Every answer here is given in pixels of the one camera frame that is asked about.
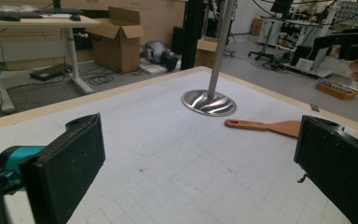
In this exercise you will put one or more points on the metal stand with round base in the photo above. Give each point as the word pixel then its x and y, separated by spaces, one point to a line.
pixel 209 104

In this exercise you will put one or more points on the black keyboard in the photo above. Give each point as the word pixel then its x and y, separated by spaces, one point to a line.
pixel 9 14

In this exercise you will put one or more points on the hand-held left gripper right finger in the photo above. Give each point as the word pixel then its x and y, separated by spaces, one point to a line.
pixel 338 168

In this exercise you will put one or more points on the black metal frame column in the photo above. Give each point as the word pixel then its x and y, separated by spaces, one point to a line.
pixel 192 34

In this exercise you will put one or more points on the white standing desk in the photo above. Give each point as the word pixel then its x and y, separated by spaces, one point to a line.
pixel 37 22

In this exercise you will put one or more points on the white papers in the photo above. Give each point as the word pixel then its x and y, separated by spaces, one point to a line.
pixel 150 67

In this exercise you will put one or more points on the wooden spatula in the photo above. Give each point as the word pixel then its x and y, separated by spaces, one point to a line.
pixel 279 127

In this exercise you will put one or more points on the white grid mat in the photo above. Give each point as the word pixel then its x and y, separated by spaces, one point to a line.
pixel 174 161

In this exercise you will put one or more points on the grey and black bag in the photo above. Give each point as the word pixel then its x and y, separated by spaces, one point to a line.
pixel 160 54

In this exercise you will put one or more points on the small grey clip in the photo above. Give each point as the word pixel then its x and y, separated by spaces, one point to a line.
pixel 314 107

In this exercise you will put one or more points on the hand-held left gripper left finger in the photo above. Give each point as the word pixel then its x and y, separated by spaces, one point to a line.
pixel 65 168

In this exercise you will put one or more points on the large open cardboard box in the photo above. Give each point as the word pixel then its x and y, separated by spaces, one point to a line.
pixel 118 49

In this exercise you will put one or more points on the black computer mouse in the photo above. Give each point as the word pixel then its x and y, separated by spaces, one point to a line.
pixel 75 17

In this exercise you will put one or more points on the small cardboard box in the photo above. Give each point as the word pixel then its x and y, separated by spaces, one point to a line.
pixel 205 53

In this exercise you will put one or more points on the yellow tray of tools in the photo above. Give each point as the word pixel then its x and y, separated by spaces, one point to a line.
pixel 337 89

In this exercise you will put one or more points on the distant brown cardboard box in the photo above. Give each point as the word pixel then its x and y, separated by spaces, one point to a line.
pixel 256 26

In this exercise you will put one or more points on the flat black device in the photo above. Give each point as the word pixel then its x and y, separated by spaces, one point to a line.
pixel 49 72

